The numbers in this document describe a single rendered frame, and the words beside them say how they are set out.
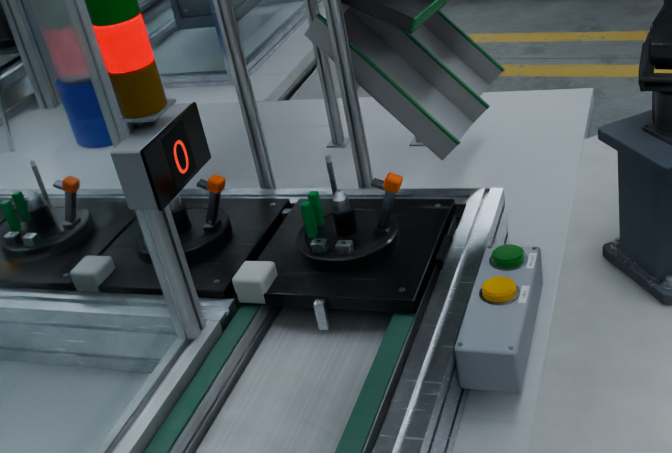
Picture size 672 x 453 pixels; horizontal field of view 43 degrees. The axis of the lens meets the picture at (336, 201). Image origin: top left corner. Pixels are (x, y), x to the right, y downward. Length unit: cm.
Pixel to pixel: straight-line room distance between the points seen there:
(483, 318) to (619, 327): 21
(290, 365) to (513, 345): 27
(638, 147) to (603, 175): 36
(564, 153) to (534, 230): 25
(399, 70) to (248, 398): 59
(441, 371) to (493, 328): 9
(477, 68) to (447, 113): 18
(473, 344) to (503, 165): 62
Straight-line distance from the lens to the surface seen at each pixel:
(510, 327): 99
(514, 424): 102
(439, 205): 121
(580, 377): 108
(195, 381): 104
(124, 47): 90
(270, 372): 107
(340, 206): 113
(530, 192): 145
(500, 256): 109
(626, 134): 116
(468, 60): 153
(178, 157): 95
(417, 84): 138
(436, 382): 93
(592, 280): 123
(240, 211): 131
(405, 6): 129
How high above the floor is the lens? 157
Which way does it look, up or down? 28 degrees down
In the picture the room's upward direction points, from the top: 12 degrees counter-clockwise
